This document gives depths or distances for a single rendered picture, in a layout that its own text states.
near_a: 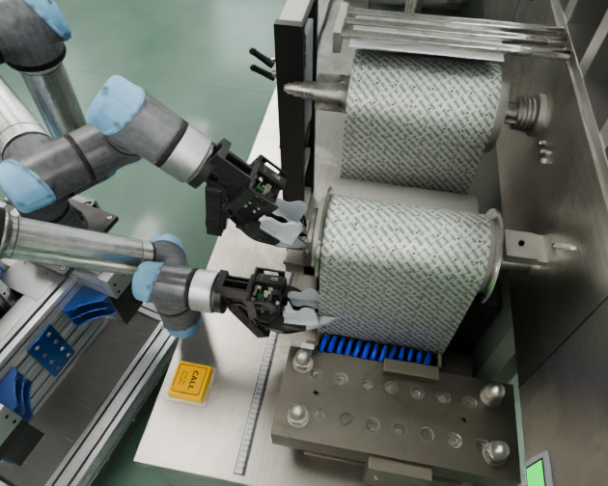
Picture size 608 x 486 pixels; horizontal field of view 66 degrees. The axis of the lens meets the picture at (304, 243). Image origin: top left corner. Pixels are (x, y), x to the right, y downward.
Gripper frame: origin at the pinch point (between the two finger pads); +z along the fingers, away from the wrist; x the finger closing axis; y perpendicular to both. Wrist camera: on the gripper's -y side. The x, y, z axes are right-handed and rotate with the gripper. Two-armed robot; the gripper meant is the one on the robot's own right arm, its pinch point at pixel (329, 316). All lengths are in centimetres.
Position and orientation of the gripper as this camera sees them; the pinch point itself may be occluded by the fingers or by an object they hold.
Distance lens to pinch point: 85.0
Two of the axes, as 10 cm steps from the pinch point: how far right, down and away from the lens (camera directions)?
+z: 9.8, 1.5, -1.1
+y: 0.0, -6.1, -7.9
